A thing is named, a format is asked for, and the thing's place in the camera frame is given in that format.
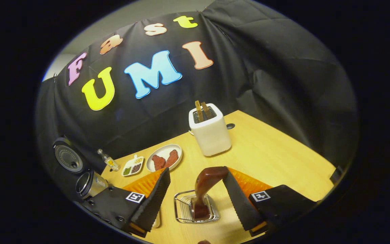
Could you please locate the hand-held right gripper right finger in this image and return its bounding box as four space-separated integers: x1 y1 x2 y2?
222 166 317 237

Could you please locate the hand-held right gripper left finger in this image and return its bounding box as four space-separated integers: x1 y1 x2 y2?
82 167 171 238

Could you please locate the metal wire chopstick holder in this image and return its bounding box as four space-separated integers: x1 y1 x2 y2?
174 190 220 224

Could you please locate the brown wooden spoon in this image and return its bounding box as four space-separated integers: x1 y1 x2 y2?
191 166 229 220

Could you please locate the dark grey rice cooker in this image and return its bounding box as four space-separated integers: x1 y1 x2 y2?
51 136 111 201

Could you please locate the red-brown meat piece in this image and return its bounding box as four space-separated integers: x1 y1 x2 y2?
152 155 166 171
164 149 179 168

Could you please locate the white divided seasoning dish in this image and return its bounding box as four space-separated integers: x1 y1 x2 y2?
122 155 145 177

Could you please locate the white round plate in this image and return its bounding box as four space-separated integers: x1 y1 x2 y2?
146 144 183 172

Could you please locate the small glass bottle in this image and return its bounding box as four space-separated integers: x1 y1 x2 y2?
97 149 121 172

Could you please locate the white toaster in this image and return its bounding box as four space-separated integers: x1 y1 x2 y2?
188 103 232 157

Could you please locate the brown toast slice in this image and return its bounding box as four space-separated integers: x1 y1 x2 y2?
201 102 214 119
195 100 204 122

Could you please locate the black backdrop cloth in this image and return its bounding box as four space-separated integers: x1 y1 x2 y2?
34 0 360 200

